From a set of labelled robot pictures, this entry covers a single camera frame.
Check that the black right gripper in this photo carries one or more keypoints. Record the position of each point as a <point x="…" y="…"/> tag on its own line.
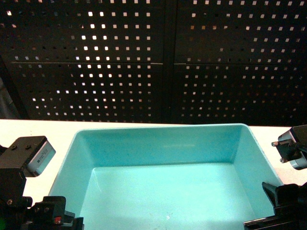
<point x="289" y="203"/>

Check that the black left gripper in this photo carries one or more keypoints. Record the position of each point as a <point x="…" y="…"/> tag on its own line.
<point x="17" y="212"/>

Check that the teal plastic bin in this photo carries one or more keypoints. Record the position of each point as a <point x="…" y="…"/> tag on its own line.
<point x="206" y="177"/>

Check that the black perforated metal panel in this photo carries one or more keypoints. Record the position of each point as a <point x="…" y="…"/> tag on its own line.
<point x="157" y="61"/>

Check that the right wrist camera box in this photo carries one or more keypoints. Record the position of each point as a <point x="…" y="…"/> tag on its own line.
<point x="292" y="147"/>

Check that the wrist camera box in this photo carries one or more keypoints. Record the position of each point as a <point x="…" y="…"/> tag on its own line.
<point x="292" y="147"/>
<point x="30" y="155"/>

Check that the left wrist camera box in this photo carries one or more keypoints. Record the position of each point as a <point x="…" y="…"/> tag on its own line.
<point x="30" y="155"/>

